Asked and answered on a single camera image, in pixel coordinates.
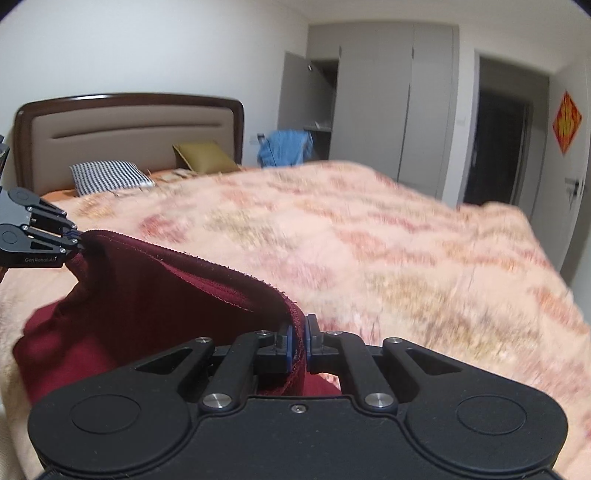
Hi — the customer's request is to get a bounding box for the grey built-in wardrobe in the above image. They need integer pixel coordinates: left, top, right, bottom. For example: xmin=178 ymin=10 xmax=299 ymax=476
xmin=307 ymin=21 xmax=460 ymax=201

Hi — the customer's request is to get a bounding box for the white room door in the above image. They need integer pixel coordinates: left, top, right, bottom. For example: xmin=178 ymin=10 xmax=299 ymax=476
xmin=549 ymin=65 xmax=591 ymax=289

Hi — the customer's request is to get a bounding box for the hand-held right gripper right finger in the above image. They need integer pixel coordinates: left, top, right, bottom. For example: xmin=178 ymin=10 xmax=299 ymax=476
xmin=305 ymin=315 xmax=465 ymax=412

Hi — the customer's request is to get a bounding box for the floral peach quilt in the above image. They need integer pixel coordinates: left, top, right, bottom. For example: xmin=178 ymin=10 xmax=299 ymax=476
xmin=0 ymin=159 xmax=591 ymax=480

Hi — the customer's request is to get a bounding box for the wooden padded bed headboard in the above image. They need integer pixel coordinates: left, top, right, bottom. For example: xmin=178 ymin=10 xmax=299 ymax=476
xmin=13 ymin=93 xmax=245 ymax=197

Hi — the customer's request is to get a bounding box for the dark red long-sleeved sweater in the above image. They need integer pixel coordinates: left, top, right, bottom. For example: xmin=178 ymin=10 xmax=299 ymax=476
xmin=11 ymin=229 xmax=342 ymax=403

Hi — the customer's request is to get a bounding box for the black-and-white checkered pillow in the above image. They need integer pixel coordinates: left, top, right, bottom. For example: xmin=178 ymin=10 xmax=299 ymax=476
xmin=69 ymin=160 xmax=156 ymax=197

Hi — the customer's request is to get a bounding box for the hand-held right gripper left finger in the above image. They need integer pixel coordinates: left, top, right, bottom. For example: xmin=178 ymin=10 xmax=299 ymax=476
xmin=134 ymin=324 xmax=296 ymax=414

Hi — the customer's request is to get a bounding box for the olive green pillow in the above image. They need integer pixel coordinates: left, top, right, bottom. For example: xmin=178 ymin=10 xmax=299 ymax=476
xmin=172 ymin=141 xmax=242 ymax=174

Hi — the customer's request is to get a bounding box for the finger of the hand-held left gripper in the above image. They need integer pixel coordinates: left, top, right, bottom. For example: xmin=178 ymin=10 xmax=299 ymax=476
xmin=30 ymin=199 xmax=78 ymax=236
xmin=28 ymin=233 xmax=86 ymax=253

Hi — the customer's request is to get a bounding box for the blue garment on chair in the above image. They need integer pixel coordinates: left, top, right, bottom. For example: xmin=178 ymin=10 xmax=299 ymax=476
xmin=257 ymin=130 xmax=314 ymax=168

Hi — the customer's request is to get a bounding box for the open grey wardrobe door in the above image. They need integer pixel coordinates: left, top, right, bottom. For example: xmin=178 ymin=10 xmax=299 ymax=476
xmin=278 ymin=51 xmax=340 ymax=164

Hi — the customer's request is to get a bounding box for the red diamond door decoration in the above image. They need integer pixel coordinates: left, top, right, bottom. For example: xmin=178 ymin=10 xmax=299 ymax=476
xmin=553 ymin=91 xmax=583 ymax=156

